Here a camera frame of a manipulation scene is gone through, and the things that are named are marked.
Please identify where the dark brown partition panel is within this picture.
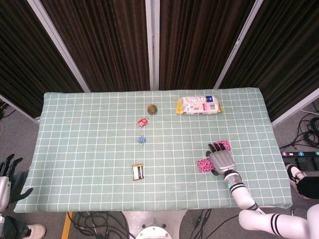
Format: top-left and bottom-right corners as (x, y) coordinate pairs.
(152, 0), (265, 91)
(214, 0), (319, 126)
(27, 0), (153, 92)
(0, 0), (87, 123)

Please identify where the silver metal robot base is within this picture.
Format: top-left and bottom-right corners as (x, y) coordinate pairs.
(122, 210), (189, 239)

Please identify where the beige shoe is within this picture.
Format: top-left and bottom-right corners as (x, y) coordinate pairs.
(25, 223), (47, 239)

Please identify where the red candy wrapper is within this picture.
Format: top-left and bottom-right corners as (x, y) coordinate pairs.
(136, 117), (151, 129)

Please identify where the black numbered switch strip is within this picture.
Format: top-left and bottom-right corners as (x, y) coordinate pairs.
(280, 150), (319, 172)

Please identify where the black cable bundle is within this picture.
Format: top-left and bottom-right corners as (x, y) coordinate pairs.
(71, 211), (131, 239)
(278, 102), (319, 154)
(190, 208), (213, 239)
(0, 99), (13, 120)

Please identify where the pink patterned card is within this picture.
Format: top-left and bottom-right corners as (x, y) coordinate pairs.
(215, 139), (231, 151)
(196, 157), (215, 173)

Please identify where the black trouser leg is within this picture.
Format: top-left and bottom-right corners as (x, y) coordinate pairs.
(297, 177), (319, 200)

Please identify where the dark green trouser leg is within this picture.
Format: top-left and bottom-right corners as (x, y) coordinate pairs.
(3, 170), (31, 239)

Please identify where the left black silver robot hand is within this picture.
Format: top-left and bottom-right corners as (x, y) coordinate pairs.
(0, 153), (34, 213)

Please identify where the white yellow snack package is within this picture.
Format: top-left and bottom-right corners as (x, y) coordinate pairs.
(175, 95), (223, 116)

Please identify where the green white checkered tablecloth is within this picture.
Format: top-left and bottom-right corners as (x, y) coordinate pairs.
(13, 87), (294, 214)

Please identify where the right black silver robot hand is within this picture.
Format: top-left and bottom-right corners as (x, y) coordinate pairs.
(205, 141), (237, 177)

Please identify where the white black sneaker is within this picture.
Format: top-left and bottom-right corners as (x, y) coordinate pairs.
(285, 163), (308, 199)

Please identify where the yellow floor tape strip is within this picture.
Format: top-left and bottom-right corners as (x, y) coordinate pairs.
(61, 211), (73, 239)

